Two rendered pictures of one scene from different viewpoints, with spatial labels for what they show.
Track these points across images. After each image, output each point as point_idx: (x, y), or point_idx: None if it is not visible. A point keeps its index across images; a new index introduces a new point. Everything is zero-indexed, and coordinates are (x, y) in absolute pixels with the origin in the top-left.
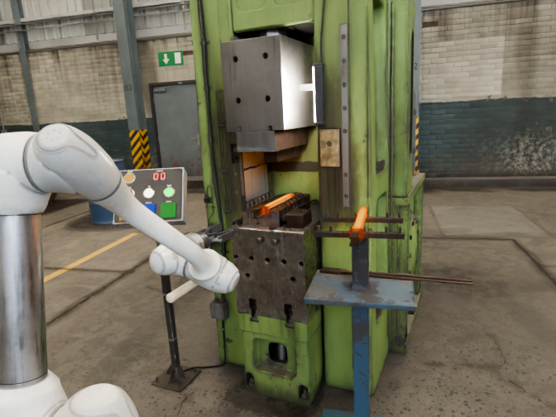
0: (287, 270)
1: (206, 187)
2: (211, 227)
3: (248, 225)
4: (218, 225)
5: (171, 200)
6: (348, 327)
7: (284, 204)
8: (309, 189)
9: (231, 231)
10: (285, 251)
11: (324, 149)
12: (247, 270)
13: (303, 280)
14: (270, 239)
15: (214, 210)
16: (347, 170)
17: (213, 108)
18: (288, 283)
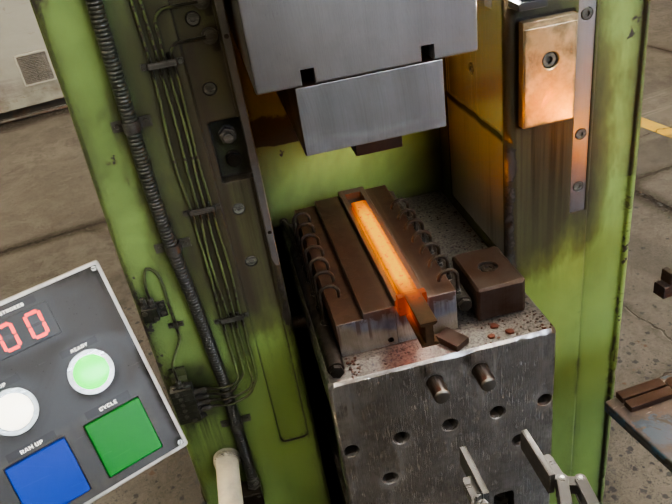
0: (506, 425)
1: (138, 276)
2: (486, 495)
3: (366, 355)
4: (474, 465)
5: (116, 397)
6: (565, 448)
7: (412, 253)
8: (367, 171)
9: (587, 486)
10: (504, 386)
11: (537, 78)
12: (390, 466)
13: (547, 430)
14: (459, 375)
15: (182, 331)
16: (584, 120)
17: (117, 7)
18: (507, 451)
